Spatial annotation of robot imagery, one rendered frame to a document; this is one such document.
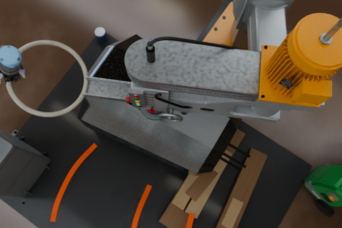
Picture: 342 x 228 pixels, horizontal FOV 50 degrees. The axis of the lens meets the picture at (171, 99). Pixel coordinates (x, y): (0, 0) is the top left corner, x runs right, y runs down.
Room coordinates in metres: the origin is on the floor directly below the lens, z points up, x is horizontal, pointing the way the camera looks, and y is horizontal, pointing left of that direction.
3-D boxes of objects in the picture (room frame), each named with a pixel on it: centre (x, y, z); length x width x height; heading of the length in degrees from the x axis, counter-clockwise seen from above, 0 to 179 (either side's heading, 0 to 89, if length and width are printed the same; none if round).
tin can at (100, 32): (1.55, 0.72, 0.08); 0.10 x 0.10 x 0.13
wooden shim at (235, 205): (-0.04, -0.58, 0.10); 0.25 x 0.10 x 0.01; 156
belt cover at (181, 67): (0.64, -0.24, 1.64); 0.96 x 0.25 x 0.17; 86
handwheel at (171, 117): (0.53, -0.01, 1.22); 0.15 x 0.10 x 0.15; 86
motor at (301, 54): (0.60, -0.55, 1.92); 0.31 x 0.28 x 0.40; 176
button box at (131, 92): (0.55, 0.18, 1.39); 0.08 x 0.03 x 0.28; 86
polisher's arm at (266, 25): (1.07, -0.54, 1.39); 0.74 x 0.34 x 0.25; 2
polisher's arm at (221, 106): (0.62, -0.28, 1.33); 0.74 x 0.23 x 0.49; 86
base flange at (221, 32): (1.26, -0.53, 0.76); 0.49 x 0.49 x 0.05; 59
